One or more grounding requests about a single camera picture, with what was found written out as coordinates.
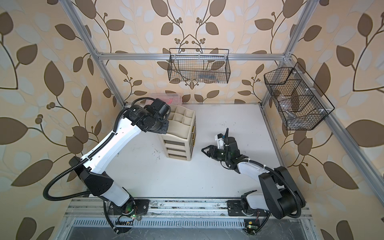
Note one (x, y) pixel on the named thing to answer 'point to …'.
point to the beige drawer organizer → (179, 142)
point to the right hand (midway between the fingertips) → (204, 151)
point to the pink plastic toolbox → (171, 98)
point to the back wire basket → (199, 65)
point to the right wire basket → (301, 103)
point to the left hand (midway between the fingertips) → (160, 126)
